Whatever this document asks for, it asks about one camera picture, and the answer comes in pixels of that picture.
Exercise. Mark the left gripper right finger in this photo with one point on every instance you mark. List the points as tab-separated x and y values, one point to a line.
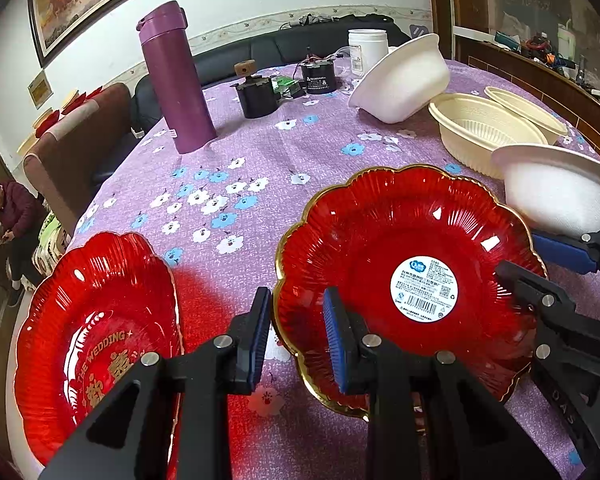
429	417

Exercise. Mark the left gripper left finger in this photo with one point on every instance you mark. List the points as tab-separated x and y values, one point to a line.
128	434

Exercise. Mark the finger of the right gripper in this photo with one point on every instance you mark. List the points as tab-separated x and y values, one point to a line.
566	357
580	255

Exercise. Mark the white foam bowl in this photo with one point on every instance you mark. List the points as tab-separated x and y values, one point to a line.
403	81
554	189

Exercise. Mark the cream plastic bowl small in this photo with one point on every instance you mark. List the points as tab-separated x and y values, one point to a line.
550	126

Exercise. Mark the red wedding plate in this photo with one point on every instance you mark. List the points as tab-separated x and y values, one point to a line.
105	305

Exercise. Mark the red plate with sticker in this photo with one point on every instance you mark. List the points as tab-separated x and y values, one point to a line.
414	252

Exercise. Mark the cream plastic bowl large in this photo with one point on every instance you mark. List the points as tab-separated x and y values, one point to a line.
472	128

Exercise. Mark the wooden sideboard cabinet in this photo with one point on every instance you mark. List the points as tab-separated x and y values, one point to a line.
561	95

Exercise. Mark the purple floral tablecloth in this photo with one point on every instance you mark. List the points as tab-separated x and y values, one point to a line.
217	215

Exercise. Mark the seated person in maroon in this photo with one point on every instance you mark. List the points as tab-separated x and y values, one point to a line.
21	217

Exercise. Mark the brown dining chair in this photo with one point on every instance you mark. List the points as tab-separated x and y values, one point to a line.
63	163

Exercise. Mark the white plastic jar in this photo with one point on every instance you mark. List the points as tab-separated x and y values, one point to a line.
367	47

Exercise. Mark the green circuit board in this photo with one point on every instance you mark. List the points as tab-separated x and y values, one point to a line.
287	88

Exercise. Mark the black motor with wooden knob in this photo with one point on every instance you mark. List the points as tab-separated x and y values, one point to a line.
255	92

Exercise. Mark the black leather sofa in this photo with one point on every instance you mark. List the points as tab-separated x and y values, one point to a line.
286	46

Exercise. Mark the purple thermos bottle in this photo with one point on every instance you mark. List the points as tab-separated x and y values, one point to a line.
174	77

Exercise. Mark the small framed wall plaque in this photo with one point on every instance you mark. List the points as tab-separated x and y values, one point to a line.
40	90

